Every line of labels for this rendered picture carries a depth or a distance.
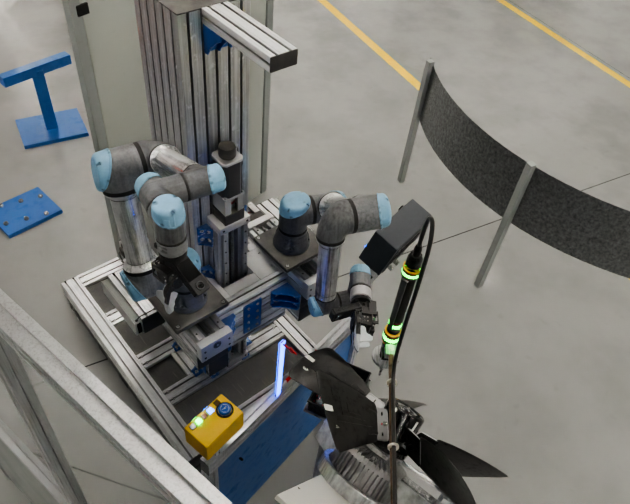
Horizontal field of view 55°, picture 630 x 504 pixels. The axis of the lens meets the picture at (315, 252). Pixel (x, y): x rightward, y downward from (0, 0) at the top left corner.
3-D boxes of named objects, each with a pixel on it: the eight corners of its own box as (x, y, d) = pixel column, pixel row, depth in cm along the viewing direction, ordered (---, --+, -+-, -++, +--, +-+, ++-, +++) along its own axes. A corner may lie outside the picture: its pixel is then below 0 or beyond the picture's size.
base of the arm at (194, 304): (157, 293, 222) (155, 276, 215) (193, 275, 229) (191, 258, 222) (179, 320, 214) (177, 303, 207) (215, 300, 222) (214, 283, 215)
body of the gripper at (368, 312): (379, 324, 199) (377, 296, 208) (353, 321, 198) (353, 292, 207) (372, 338, 205) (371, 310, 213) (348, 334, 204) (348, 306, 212)
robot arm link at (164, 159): (174, 165, 196) (232, 200, 156) (141, 174, 192) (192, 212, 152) (165, 130, 191) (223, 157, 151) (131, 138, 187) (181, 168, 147)
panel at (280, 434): (219, 532, 253) (214, 464, 206) (218, 531, 254) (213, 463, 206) (337, 402, 301) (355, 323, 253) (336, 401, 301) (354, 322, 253)
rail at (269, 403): (209, 476, 203) (208, 466, 197) (200, 469, 204) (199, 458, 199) (364, 319, 255) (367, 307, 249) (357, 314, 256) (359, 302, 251)
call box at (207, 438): (208, 463, 187) (206, 448, 179) (185, 443, 191) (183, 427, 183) (243, 427, 196) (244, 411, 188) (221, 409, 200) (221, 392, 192)
